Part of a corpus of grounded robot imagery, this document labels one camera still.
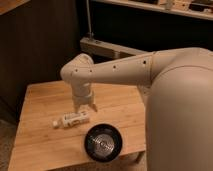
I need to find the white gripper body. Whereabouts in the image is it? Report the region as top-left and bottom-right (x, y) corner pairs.
(72, 87), (94, 109)

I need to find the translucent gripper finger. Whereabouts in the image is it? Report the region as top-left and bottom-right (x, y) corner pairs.
(91, 104), (98, 112)
(74, 107), (80, 113)

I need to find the clear labelled plastic bottle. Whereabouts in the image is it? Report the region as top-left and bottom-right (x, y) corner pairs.
(52, 112), (89, 128)

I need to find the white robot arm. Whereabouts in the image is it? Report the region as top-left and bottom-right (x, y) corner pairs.
(60, 47), (213, 171)

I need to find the black ceramic bowl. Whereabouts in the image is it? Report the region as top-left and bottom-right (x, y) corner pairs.
(84, 124), (123, 162)

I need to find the low wooden shelf bench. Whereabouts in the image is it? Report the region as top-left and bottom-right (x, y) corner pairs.
(80, 37), (144, 59)

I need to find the wooden table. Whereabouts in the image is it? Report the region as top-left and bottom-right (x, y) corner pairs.
(8, 81), (145, 171)

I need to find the metal pole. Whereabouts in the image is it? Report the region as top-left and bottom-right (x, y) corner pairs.
(86, 0), (93, 40)

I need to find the upper wooden shelf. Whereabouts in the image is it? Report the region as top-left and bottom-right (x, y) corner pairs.
(94, 0), (213, 21)

